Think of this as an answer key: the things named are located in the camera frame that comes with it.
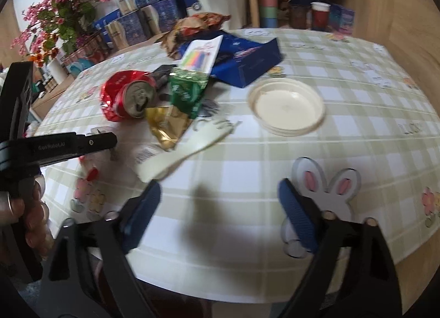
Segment gold foil wrapper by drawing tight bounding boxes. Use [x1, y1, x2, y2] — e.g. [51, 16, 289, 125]
[144, 106, 193, 152]

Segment green snack wrapper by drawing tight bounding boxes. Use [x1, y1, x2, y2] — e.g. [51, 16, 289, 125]
[168, 68, 210, 120]

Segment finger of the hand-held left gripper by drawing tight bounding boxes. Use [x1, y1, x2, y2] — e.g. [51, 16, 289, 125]
[32, 132, 118, 168]

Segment red cup with white lid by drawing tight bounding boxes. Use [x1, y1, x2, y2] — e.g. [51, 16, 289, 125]
[310, 2, 331, 32]

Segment white paper wrapper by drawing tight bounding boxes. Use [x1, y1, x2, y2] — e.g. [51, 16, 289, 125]
[125, 119, 238, 183]

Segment person's left hand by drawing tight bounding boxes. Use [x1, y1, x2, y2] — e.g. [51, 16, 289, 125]
[0, 174, 56, 260]

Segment white vase with orange flowers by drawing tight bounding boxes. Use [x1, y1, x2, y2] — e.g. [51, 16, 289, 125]
[29, 52, 67, 84]

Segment crushed red drink can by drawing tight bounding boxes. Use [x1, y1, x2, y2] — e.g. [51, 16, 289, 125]
[100, 71, 159, 123]

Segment green checked tablecloth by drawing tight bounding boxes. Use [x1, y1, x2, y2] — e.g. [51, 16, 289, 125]
[32, 27, 440, 305]

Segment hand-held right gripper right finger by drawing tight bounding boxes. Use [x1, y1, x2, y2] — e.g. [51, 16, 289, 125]
[278, 178, 403, 318]

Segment brown cup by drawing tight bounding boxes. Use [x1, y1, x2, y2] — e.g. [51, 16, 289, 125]
[289, 5, 308, 29]

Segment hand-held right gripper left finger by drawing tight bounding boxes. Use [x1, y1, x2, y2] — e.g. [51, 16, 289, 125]
[48, 179, 162, 318]

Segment brown crumpled wrapper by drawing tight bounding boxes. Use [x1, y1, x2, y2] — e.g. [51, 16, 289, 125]
[161, 12, 231, 57]

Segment pink artificial flower plant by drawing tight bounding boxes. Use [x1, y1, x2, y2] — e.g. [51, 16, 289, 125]
[10, 0, 112, 61]

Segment wooden fence planter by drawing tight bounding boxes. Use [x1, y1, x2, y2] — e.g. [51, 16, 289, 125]
[74, 31, 111, 61]

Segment stack of blue gift boxes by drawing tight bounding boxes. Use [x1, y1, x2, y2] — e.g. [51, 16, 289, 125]
[92, 0, 204, 51]

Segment teal printed packet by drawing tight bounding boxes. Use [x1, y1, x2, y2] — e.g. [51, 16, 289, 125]
[64, 57, 95, 74]

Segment small blue box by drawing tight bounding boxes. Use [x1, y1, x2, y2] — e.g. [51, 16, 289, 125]
[329, 5, 355, 35]

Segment low wooden cabinet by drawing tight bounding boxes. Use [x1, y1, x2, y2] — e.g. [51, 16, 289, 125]
[31, 74, 74, 121]

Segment birthday candle pack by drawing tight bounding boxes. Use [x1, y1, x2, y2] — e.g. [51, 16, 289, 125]
[179, 35, 224, 74]

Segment white plastic lid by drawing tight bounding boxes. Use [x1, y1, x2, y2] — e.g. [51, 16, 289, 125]
[247, 78, 326, 137]

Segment dark blue coffee bag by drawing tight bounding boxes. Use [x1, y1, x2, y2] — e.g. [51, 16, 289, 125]
[186, 31, 284, 89]

